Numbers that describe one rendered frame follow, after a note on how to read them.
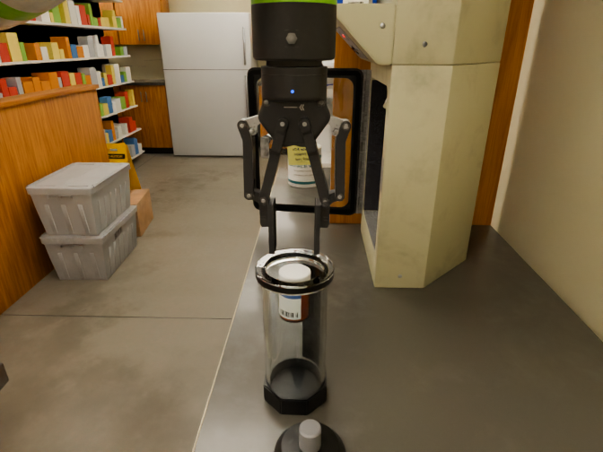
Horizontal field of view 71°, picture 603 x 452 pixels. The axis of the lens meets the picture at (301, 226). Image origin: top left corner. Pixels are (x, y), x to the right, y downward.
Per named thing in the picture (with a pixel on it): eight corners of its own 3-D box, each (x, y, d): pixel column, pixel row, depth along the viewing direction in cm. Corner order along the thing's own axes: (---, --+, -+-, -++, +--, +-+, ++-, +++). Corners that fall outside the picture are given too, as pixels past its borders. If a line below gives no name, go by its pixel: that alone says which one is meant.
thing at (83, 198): (138, 204, 318) (132, 161, 305) (101, 238, 263) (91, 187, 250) (84, 204, 319) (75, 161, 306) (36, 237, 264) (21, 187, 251)
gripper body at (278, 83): (330, 62, 51) (328, 139, 54) (260, 62, 51) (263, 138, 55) (332, 65, 44) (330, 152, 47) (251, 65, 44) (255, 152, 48)
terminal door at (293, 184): (355, 215, 121) (363, 67, 105) (253, 209, 126) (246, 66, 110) (355, 214, 122) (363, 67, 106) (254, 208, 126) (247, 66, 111)
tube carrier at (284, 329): (328, 362, 71) (333, 248, 62) (330, 413, 61) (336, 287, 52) (265, 360, 71) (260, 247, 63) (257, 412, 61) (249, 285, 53)
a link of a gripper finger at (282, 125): (291, 120, 48) (278, 117, 48) (266, 208, 52) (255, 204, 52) (292, 116, 52) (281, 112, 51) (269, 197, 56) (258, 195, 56)
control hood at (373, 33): (371, 59, 106) (373, 14, 102) (392, 65, 76) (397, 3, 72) (325, 59, 106) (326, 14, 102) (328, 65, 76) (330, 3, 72)
